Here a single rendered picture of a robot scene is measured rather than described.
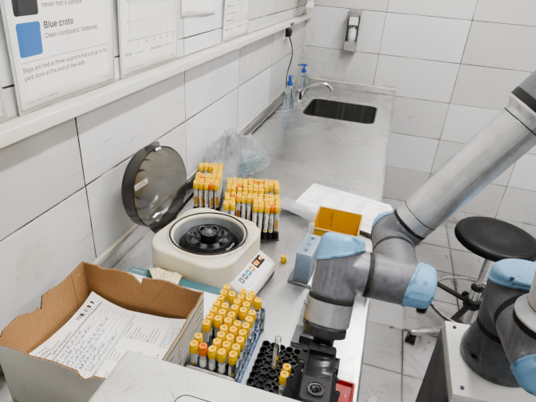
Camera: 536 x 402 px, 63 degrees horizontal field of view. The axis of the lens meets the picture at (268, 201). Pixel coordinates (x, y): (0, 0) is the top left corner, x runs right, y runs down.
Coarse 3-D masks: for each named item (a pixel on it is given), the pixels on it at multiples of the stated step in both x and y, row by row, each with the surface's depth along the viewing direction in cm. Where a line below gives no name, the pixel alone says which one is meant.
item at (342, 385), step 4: (340, 380) 87; (344, 380) 87; (336, 384) 87; (340, 384) 87; (344, 384) 87; (348, 384) 87; (352, 384) 87; (336, 388) 86; (340, 388) 86; (344, 388) 86; (348, 388) 86; (352, 388) 86; (344, 392) 85; (348, 392) 85; (352, 392) 85; (340, 396) 85; (344, 396) 85; (348, 396) 85; (352, 396) 84; (340, 400) 84; (344, 400) 84; (348, 400) 84; (352, 400) 83
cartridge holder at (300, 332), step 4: (296, 328) 98; (300, 328) 98; (296, 332) 97; (300, 332) 97; (304, 332) 97; (296, 336) 96; (300, 336) 93; (304, 336) 93; (308, 336) 96; (312, 336) 96; (292, 340) 95; (296, 340) 95; (300, 340) 94; (304, 340) 94; (308, 340) 93; (292, 344) 95; (296, 344) 95; (300, 344) 94; (304, 344) 94; (308, 344) 94; (304, 348) 94
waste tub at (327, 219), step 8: (320, 208) 131; (328, 208) 131; (320, 216) 133; (328, 216) 132; (336, 216) 131; (344, 216) 131; (352, 216) 130; (360, 216) 129; (320, 224) 134; (328, 224) 133; (336, 224) 133; (344, 224) 132; (352, 224) 131; (360, 224) 124; (320, 232) 121; (336, 232) 119; (344, 232) 133; (352, 232) 132
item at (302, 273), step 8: (304, 240) 114; (312, 240) 115; (320, 240) 116; (304, 248) 111; (312, 248) 111; (296, 256) 110; (304, 256) 109; (312, 256) 109; (296, 264) 111; (304, 264) 110; (312, 264) 112; (296, 272) 112; (304, 272) 111; (312, 272) 115; (288, 280) 114; (296, 280) 113; (304, 280) 112
